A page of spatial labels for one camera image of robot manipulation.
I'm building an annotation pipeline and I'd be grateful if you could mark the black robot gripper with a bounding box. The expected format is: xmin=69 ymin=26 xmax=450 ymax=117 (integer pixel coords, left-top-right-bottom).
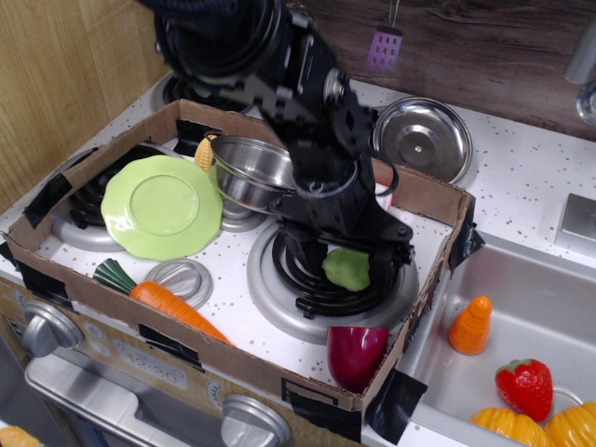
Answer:
xmin=271 ymin=184 xmax=413 ymax=303

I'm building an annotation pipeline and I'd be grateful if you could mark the light green toy broccoli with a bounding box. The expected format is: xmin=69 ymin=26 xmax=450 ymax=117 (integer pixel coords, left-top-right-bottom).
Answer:
xmin=322 ymin=248 xmax=371 ymax=292

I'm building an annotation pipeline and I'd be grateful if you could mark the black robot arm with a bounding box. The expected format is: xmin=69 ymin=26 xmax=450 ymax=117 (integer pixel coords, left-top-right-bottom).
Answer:
xmin=147 ymin=1 xmax=413 ymax=298

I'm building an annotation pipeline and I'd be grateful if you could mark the stainless steel pot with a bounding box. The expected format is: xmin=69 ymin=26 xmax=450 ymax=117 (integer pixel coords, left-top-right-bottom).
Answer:
xmin=209 ymin=135 xmax=296 ymax=214

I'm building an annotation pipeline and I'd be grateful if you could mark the steel pot lid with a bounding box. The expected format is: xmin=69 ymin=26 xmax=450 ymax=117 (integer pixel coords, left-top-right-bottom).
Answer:
xmin=372 ymin=96 xmax=473 ymax=184

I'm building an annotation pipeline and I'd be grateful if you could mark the front right black burner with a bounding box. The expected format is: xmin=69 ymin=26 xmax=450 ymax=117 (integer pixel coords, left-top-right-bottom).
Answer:
xmin=247 ymin=223 xmax=418 ymax=345

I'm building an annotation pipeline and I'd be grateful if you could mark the black burner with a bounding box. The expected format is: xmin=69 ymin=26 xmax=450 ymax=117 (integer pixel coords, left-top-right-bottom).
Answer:
xmin=51 ymin=142 xmax=182 ymax=252
xmin=247 ymin=223 xmax=418 ymax=345
xmin=149 ymin=73 xmax=261 ymax=118

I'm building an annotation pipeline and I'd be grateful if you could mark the dark red cup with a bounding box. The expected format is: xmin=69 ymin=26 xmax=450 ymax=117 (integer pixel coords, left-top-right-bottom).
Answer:
xmin=327 ymin=326 xmax=389 ymax=394

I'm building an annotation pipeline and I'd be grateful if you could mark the middle grey stove knob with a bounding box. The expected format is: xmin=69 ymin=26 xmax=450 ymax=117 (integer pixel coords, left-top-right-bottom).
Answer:
xmin=221 ymin=199 xmax=268 ymax=233

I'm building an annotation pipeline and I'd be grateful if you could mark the grey stove knob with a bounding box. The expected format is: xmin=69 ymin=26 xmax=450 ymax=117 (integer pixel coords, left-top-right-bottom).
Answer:
xmin=221 ymin=199 xmax=268 ymax=233
xmin=145 ymin=259 xmax=213 ymax=310

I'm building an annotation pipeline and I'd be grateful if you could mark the small orange toy carrot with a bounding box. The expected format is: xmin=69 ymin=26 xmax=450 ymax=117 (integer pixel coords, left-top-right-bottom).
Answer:
xmin=448 ymin=295 xmax=493 ymax=355

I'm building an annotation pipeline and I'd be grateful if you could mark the front grey stove knob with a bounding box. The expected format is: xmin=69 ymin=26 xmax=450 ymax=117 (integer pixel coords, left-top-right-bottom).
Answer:
xmin=145 ymin=259 xmax=213 ymax=310

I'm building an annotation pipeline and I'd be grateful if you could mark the yellow toy corn cob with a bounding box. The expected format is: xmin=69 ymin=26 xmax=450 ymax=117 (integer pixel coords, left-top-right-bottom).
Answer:
xmin=194 ymin=133 xmax=218 ymax=172

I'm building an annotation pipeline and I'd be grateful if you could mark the light green plate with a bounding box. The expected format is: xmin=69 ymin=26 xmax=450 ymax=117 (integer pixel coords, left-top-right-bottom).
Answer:
xmin=101 ymin=156 xmax=224 ymax=261

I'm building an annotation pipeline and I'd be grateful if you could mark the right oven control knob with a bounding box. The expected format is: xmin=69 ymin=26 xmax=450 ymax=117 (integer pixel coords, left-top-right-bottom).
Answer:
xmin=221 ymin=394 xmax=291 ymax=447

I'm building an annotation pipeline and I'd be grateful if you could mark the oven control knob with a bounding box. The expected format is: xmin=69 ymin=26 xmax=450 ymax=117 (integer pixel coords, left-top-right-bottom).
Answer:
xmin=22 ymin=300 xmax=85 ymax=358
xmin=221 ymin=394 xmax=291 ymax=447

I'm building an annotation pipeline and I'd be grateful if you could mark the grey metal sink basin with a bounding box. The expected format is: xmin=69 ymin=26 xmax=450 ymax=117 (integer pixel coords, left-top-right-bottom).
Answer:
xmin=399 ymin=235 xmax=595 ymax=446

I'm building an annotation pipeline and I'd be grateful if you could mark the hanging purple spatula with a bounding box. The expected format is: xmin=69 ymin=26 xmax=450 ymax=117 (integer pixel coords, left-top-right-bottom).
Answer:
xmin=366 ymin=0 xmax=402 ymax=75

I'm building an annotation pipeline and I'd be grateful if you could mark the red toy strawberry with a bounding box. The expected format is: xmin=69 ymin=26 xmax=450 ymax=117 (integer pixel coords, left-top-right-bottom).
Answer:
xmin=494 ymin=359 xmax=554 ymax=422

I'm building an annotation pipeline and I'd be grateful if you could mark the left orange toy pumpkin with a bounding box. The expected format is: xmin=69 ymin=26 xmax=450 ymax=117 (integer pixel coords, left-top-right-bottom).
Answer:
xmin=469 ymin=408 xmax=552 ymax=447

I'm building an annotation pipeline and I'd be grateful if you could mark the orange toy pumpkin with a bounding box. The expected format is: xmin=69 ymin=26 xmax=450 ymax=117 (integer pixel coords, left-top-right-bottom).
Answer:
xmin=545 ymin=401 xmax=595 ymax=447
xmin=469 ymin=408 xmax=552 ymax=447

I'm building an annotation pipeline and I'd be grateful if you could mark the back left black burner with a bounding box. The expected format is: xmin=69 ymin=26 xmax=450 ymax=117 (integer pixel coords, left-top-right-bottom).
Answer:
xmin=149 ymin=73 xmax=261 ymax=118

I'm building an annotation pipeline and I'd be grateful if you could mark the front left black burner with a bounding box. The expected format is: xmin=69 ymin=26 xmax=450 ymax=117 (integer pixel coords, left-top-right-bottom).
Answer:
xmin=51 ymin=142 xmax=182 ymax=252

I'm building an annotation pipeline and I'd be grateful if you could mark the right orange toy pumpkin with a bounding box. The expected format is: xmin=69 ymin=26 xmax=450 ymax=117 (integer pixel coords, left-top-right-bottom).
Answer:
xmin=545 ymin=401 xmax=595 ymax=447

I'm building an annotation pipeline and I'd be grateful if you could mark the silver faucet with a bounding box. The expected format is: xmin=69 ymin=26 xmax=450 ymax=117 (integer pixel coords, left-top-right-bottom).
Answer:
xmin=564 ymin=17 xmax=595 ymax=126

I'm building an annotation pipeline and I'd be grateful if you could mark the left oven control knob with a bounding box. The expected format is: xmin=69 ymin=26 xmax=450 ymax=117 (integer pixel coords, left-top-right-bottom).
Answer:
xmin=22 ymin=300 xmax=85 ymax=358

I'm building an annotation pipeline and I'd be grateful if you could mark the brown cardboard fence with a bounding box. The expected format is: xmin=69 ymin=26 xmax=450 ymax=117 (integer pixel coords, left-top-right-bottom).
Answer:
xmin=2 ymin=99 xmax=477 ymax=413

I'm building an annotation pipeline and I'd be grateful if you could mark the orange object bottom left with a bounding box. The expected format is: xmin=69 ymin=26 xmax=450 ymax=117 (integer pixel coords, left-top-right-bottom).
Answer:
xmin=0 ymin=426 xmax=40 ymax=447

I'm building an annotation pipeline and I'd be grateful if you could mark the silver oven door handle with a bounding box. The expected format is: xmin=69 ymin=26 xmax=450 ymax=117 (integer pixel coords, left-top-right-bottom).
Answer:
xmin=24 ymin=354 xmax=224 ymax=446

